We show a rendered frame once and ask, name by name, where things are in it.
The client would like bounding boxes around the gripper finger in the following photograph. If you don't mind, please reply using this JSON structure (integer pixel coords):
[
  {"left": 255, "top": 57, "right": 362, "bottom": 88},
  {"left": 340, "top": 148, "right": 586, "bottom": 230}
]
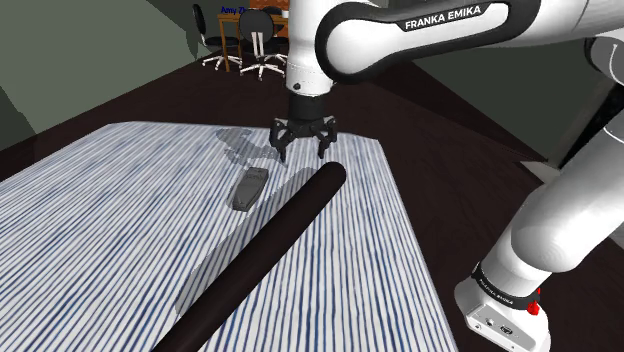
[
  {"left": 269, "top": 118, "right": 297, "bottom": 165},
  {"left": 311, "top": 115, "right": 339, "bottom": 161}
]

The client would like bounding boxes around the grey remote control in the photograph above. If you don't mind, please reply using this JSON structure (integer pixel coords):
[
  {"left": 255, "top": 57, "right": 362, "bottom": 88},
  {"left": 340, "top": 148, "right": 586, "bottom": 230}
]
[{"left": 227, "top": 166, "right": 271, "bottom": 213}]

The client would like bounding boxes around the black office chair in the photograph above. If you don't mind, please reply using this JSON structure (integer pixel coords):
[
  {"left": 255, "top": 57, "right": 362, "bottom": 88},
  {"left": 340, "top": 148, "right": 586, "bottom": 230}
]
[
  {"left": 190, "top": 3, "right": 244, "bottom": 70},
  {"left": 237, "top": 9, "right": 290, "bottom": 82}
]

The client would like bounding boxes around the long black cylinder bolster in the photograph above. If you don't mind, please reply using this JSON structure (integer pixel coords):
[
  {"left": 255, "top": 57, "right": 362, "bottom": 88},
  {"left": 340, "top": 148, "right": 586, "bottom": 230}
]
[{"left": 150, "top": 161, "right": 348, "bottom": 352}]

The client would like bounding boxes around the wooden desk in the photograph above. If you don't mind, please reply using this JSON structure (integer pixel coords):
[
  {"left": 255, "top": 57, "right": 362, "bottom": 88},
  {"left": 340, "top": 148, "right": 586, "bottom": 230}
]
[{"left": 216, "top": 6, "right": 292, "bottom": 74}]

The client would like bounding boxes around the blue white striped bed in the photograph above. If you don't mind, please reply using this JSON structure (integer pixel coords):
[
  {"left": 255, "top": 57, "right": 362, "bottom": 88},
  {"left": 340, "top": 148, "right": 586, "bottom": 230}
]
[{"left": 0, "top": 121, "right": 460, "bottom": 352}]

